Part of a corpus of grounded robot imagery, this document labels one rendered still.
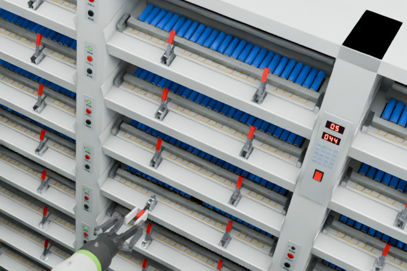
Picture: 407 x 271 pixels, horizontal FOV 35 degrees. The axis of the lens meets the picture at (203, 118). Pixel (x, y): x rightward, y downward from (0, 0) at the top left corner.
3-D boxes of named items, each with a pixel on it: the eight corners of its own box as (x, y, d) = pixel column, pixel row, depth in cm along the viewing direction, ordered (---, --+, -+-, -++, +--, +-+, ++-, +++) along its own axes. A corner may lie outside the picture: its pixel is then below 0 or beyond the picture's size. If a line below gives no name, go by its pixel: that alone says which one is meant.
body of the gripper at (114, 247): (85, 256, 183) (103, 239, 191) (109, 269, 181) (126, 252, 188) (88, 236, 179) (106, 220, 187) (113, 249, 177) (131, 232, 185)
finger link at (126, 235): (112, 237, 184) (116, 239, 183) (137, 221, 193) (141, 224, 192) (110, 247, 186) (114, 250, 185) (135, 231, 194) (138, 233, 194)
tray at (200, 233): (266, 277, 195) (269, 267, 187) (101, 195, 212) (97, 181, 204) (294, 224, 205) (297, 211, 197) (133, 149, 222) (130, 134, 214)
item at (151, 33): (311, 140, 159) (318, 109, 148) (108, 53, 176) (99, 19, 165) (341, 82, 169) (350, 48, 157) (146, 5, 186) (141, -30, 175)
